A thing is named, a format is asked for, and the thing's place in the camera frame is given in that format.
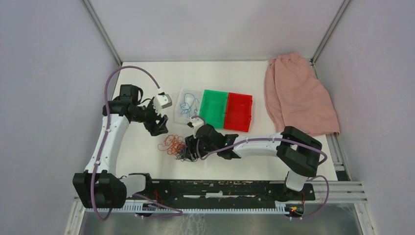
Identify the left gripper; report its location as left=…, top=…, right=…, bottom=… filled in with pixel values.
left=132, top=99, right=168, bottom=136

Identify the cable bundle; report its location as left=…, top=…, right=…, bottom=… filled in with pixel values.
left=157, top=134, right=190, bottom=162

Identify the blue cable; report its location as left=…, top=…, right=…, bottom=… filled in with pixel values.
left=179, top=93, right=195, bottom=118
left=189, top=92, right=200, bottom=113

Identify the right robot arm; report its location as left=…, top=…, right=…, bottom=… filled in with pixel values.
left=179, top=124, right=328, bottom=200

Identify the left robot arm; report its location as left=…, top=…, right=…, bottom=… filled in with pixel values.
left=72, top=85, right=172, bottom=209

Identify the clear plastic bin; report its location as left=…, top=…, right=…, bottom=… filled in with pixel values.
left=174, top=88, right=204, bottom=124

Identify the green plastic bin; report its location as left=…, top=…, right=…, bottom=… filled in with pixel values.
left=199, top=90, right=229, bottom=129

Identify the red plastic bin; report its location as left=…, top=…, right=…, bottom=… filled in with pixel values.
left=224, top=93, right=253, bottom=132

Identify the pink cloth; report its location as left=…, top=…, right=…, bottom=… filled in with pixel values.
left=264, top=52, right=340, bottom=136

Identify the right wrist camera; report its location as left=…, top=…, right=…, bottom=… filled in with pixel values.
left=187, top=115, right=206, bottom=138

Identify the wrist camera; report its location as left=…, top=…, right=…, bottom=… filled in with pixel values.
left=187, top=115, right=206, bottom=138
left=153, top=93, right=172, bottom=114

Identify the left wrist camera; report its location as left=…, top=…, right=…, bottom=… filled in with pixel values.
left=153, top=93, right=172, bottom=114

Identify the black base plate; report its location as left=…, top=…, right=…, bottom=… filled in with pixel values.
left=142, top=179, right=316, bottom=209

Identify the white slotted cable duct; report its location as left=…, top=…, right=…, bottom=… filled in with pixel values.
left=85, top=203, right=289, bottom=215

